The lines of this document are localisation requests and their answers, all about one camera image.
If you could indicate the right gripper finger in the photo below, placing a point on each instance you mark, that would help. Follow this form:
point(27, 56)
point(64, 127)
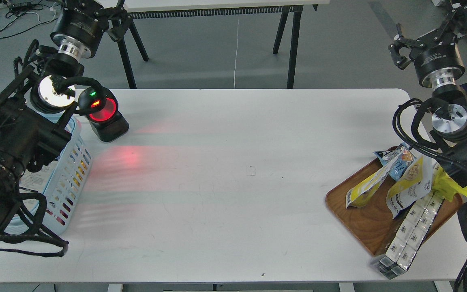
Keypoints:
point(415, 46)
point(454, 23)

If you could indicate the black barcode scanner red window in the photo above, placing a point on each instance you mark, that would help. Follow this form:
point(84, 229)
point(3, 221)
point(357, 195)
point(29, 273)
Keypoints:
point(108, 123)

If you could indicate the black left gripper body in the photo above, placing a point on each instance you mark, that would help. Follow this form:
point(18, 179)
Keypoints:
point(78, 24)

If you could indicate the yellow snack packet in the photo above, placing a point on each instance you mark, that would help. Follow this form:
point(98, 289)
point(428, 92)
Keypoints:
point(444, 186)

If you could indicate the white tissue multipack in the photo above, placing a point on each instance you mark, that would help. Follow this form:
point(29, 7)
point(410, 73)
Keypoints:
point(408, 232)

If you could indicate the brown wooden tray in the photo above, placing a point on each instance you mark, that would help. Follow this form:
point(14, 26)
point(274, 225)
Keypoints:
point(372, 224)

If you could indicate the white background table black legs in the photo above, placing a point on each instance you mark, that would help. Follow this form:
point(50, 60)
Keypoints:
point(145, 9)

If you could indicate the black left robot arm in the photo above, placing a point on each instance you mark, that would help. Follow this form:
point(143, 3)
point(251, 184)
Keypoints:
point(35, 108)

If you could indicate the white receipt paper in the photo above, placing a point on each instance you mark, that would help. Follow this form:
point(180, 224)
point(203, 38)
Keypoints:
point(37, 181)

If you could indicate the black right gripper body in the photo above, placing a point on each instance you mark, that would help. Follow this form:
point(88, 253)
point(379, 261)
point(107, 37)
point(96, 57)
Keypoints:
point(436, 53)

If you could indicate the yellow white snack pouch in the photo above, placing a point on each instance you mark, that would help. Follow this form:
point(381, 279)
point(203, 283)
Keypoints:
point(415, 184)
point(361, 194)

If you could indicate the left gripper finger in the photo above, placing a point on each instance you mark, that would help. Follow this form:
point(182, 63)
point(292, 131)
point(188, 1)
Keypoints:
point(120, 19)

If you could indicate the light blue plastic basket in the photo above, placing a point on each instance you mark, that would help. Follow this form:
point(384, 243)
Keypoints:
point(62, 191)

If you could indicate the blue snack bag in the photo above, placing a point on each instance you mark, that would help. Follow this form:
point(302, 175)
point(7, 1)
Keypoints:
point(400, 157)

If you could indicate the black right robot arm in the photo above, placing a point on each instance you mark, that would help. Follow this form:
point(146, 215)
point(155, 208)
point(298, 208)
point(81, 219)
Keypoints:
point(437, 127)

